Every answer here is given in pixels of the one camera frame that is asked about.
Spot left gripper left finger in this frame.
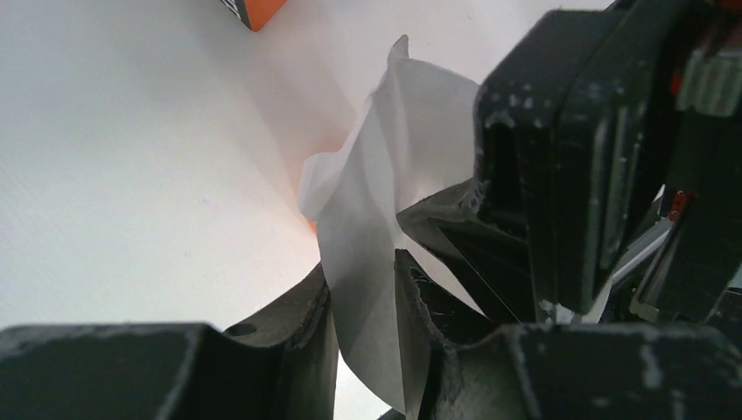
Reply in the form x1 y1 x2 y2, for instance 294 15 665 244
1 267 339 419

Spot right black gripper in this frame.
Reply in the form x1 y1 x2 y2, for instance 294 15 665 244
473 1 741 325

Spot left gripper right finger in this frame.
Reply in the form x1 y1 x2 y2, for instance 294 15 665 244
394 249 741 419

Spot orange coffee filter box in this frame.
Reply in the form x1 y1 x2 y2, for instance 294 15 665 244
221 0 286 32

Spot white paper coffee filter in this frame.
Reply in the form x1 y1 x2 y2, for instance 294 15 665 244
298 36 478 411

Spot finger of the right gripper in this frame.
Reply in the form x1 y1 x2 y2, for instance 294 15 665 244
396 179 536 324

